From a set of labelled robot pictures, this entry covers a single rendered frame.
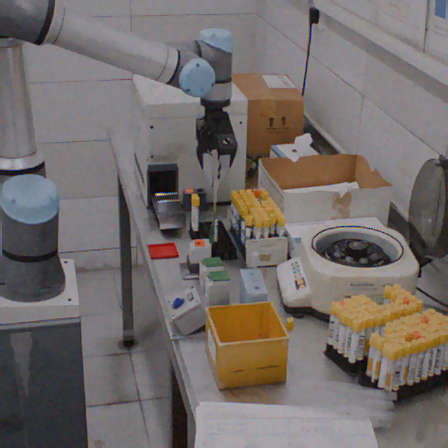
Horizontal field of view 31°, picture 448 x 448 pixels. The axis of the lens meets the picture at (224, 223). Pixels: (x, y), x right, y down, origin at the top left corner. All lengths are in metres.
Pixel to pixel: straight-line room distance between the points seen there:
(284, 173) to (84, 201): 1.58
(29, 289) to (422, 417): 0.81
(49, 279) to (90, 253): 2.00
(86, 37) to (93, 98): 1.88
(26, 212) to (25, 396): 0.42
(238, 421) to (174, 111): 0.97
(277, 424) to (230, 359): 0.15
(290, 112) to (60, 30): 1.18
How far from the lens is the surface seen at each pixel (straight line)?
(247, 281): 1.68
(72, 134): 3.53
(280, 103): 2.61
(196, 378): 1.57
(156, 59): 1.66
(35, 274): 1.74
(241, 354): 1.50
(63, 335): 1.77
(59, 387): 1.84
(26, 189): 1.71
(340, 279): 1.70
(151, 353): 3.19
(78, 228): 3.70
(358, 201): 2.05
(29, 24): 1.58
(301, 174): 2.24
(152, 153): 2.18
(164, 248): 2.02
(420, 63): 1.98
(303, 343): 1.68
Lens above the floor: 1.79
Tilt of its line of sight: 25 degrees down
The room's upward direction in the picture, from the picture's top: 1 degrees clockwise
